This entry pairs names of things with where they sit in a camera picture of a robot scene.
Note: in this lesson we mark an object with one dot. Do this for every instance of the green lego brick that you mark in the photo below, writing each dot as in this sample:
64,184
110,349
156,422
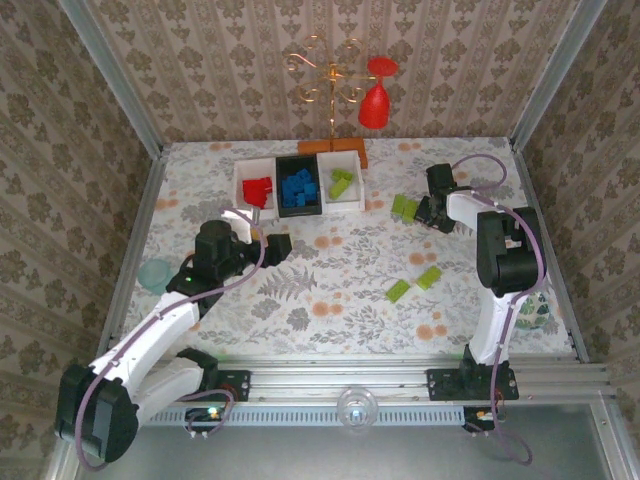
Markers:
429,278
339,190
409,211
398,205
397,290
342,175

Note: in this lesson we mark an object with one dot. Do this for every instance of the black plastic bin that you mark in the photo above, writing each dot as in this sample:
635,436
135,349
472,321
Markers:
300,212

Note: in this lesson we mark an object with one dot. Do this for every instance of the small red lego brick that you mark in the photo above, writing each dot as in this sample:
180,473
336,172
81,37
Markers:
269,185

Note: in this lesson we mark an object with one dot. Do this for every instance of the blue L-shaped lego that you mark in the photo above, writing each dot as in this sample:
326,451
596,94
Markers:
310,190

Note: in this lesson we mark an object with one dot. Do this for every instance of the large red lego brick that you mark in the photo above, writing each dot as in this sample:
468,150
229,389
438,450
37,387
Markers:
255,187

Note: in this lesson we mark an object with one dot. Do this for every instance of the white plastic bin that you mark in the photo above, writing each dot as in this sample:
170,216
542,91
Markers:
240,172
350,197

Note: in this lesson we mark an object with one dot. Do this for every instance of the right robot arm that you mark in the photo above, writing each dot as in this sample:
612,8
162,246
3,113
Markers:
505,260

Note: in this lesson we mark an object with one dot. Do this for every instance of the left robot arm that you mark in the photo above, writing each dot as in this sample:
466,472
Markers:
150,335

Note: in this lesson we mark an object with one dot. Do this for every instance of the floral tablecloth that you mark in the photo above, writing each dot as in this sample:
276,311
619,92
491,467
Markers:
280,325

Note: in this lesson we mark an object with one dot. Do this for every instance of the red wine glass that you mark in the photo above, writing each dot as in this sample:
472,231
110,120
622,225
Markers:
375,107

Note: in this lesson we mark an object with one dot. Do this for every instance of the gold glass holder stand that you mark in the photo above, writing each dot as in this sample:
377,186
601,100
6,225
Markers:
312,147

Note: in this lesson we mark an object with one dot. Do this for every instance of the leaf pattern mug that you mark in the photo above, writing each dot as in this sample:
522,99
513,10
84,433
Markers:
535,312

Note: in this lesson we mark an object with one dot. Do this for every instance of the clear glass dome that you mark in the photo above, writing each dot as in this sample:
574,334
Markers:
356,406

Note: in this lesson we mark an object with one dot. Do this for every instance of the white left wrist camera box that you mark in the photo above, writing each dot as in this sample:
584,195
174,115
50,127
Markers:
242,225

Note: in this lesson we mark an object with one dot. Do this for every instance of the aluminium side rail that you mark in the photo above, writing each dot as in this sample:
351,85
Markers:
532,190
145,210

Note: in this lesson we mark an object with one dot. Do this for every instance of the aluminium front rail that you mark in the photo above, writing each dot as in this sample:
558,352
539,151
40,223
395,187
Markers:
325,380

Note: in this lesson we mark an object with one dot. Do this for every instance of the aluminium frame post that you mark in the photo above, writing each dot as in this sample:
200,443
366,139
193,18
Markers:
552,75
114,75

